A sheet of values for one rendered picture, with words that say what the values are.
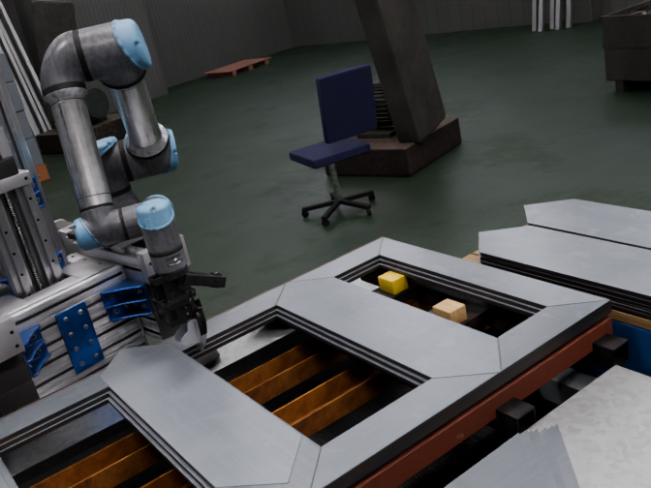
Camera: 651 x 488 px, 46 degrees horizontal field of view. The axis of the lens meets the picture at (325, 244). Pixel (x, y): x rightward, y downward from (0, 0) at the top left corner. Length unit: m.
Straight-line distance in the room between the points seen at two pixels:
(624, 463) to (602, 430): 0.09
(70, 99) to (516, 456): 1.18
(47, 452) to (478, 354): 1.03
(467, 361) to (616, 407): 0.28
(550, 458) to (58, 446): 1.13
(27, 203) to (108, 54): 0.54
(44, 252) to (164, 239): 0.62
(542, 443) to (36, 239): 1.40
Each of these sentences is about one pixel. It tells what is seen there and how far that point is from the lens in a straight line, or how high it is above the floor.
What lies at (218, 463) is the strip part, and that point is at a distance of 1.39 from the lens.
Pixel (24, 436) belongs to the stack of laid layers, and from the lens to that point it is 1.74.
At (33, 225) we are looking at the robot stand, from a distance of 2.18.
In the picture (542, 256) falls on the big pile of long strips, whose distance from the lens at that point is 1.90.
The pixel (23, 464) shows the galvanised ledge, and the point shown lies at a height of 0.68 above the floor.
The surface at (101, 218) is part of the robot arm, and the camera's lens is 1.75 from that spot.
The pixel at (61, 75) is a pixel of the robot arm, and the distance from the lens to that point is 1.80.
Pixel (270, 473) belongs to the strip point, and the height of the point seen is 0.84.
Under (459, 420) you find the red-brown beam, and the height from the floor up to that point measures 0.80.
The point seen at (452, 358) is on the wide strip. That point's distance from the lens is 1.53.
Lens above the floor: 1.63
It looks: 21 degrees down
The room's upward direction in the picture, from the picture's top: 12 degrees counter-clockwise
